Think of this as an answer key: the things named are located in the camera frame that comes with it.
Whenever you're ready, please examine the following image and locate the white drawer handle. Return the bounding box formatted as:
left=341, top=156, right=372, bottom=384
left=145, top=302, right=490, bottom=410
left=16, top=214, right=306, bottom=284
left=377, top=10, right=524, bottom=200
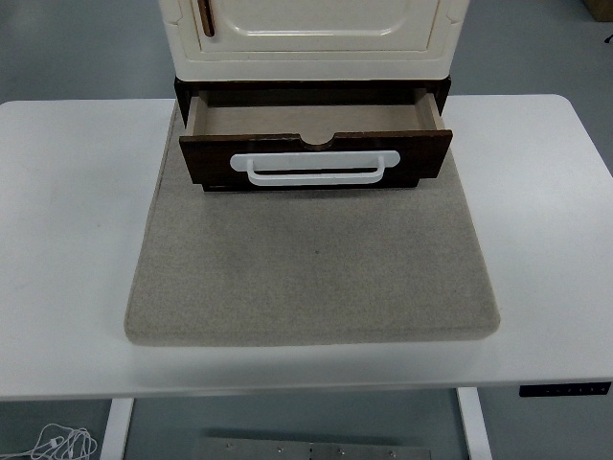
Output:
left=228, top=149, right=401, bottom=188

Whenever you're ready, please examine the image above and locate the dark wood drawer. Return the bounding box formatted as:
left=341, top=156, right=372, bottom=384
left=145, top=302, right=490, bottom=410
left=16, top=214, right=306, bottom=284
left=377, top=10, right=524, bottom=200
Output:
left=177, top=87, right=454, bottom=189

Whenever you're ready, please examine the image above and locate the dark wood drawer case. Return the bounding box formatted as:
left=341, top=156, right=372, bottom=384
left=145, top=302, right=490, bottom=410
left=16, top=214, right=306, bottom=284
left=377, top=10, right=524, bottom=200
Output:
left=172, top=74, right=452, bottom=194

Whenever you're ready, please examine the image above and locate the cream plastic cabinet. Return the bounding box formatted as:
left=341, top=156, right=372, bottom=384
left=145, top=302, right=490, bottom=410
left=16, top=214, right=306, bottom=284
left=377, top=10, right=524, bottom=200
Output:
left=159, top=0, right=469, bottom=82

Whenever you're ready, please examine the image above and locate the cream cabinet door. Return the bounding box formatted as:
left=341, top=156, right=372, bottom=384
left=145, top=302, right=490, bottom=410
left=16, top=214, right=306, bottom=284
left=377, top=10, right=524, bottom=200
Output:
left=189, top=0, right=440, bottom=53

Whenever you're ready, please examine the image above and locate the beige felt mat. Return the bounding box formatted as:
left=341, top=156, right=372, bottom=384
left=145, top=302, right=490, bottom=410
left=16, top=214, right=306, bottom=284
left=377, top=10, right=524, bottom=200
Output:
left=123, top=100, right=502, bottom=348

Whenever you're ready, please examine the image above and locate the white table leg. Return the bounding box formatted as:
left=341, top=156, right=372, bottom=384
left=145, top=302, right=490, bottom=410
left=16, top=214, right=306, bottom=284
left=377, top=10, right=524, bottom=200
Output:
left=455, top=386, right=495, bottom=460
left=99, top=397, right=137, bottom=460

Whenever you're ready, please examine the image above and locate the black table control panel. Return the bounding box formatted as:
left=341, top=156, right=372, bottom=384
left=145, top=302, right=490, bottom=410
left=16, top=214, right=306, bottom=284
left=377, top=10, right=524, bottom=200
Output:
left=518, top=381, right=613, bottom=399

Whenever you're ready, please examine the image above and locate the cardboard box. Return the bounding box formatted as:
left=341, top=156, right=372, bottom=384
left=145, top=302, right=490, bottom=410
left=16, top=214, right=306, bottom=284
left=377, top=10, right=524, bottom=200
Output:
left=582, top=0, right=613, bottom=23

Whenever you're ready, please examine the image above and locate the white cable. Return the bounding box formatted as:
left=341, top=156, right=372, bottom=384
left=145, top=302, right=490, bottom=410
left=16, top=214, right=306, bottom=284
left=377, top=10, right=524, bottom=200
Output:
left=0, top=422, right=100, bottom=460

